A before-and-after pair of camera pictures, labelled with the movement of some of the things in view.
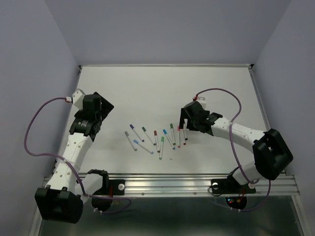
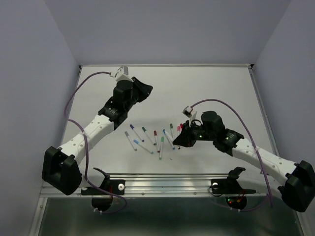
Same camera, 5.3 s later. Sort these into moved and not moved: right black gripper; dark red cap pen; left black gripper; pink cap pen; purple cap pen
Moved: left black gripper; right black gripper
Not moved: dark red cap pen; purple cap pen; pink cap pen
